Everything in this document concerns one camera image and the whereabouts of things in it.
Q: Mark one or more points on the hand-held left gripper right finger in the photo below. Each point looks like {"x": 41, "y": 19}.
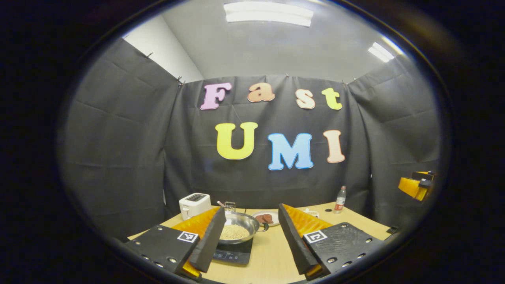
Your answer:
{"x": 294, "y": 244}

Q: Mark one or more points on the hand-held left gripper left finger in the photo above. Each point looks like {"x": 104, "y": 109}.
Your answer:
{"x": 211, "y": 244}

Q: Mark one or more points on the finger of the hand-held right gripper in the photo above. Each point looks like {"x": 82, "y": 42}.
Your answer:
{"x": 410, "y": 187}
{"x": 422, "y": 175}

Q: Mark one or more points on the black induction cooktop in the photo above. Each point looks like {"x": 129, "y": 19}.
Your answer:
{"x": 232, "y": 254}

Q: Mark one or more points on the pile of soybeans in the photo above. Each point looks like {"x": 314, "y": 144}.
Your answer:
{"x": 234, "y": 232}

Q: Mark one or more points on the white round plate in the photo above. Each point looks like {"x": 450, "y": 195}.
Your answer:
{"x": 275, "y": 219}

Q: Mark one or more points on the white divided dish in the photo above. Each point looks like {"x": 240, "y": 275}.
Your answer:
{"x": 312, "y": 213}

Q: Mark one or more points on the red meat patty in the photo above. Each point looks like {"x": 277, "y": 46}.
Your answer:
{"x": 260, "y": 219}
{"x": 269, "y": 218}

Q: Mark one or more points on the white toaster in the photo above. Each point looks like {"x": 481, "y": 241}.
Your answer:
{"x": 195, "y": 207}

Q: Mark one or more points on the red label water bottle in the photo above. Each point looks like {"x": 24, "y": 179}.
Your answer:
{"x": 340, "y": 201}

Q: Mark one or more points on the black backdrop cloth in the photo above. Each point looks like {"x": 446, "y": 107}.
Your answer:
{"x": 158, "y": 157}

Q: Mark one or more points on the small ceiling light panel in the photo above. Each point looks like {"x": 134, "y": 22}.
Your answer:
{"x": 380, "y": 52}

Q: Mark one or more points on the long ceiling light panel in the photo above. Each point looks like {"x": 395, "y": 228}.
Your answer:
{"x": 268, "y": 14}

